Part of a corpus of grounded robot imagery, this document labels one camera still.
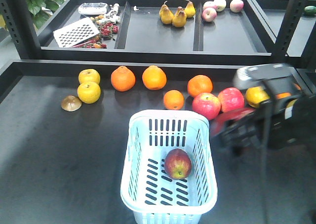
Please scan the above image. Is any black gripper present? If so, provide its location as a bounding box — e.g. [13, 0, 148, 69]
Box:
[219, 103, 286, 156]

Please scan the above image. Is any dark red apple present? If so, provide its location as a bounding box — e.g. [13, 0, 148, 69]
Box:
[210, 108, 255, 137]
[164, 149, 192, 180]

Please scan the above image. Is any light blue plastic basket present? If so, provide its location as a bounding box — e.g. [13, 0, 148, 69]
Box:
[120, 110, 217, 224]

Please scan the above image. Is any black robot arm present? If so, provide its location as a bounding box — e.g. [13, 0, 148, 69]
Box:
[212, 94, 316, 152]

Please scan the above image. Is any yellow citrus fruit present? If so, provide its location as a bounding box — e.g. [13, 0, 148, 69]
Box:
[245, 86, 270, 108]

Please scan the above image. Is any large orange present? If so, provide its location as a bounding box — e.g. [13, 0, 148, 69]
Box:
[276, 83, 302, 99]

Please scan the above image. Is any pink red apple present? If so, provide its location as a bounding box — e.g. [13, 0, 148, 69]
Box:
[218, 87, 245, 112]

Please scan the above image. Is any light red apple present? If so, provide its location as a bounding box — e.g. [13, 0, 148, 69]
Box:
[192, 93, 221, 120]

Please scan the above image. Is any small orange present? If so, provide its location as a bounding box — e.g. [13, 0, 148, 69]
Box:
[163, 90, 185, 110]

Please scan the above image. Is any pale pink peach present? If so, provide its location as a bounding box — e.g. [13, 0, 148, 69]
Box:
[214, 0, 227, 12]

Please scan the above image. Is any brown yellow pear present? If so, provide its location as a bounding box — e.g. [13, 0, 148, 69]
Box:
[172, 6, 187, 28]
[184, 0, 196, 18]
[159, 1, 174, 25]

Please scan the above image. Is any pointed orange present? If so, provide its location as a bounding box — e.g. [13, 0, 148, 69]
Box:
[111, 66, 136, 92]

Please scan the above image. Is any black rear display shelf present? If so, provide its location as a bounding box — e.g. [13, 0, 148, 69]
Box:
[38, 0, 316, 68]

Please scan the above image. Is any yellow green apple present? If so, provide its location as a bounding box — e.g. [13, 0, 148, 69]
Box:
[77, 81, 101, 104]
[78, 69, 101, 84]

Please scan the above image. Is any brown mushroom cap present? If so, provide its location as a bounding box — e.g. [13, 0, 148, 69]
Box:
[61, 95, 82, 112]

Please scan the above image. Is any black wooden display table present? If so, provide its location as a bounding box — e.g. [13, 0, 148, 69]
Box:
[0, 60, 316, 224]

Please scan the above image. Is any white perforated grater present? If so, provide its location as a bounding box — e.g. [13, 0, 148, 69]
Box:
[53, 17, 99, 48]

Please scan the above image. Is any green potted plant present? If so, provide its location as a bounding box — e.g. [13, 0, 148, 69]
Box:
[25, 0, 64, 30]

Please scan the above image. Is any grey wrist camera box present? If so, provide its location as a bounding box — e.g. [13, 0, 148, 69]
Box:
[233, 63, 291, 90]

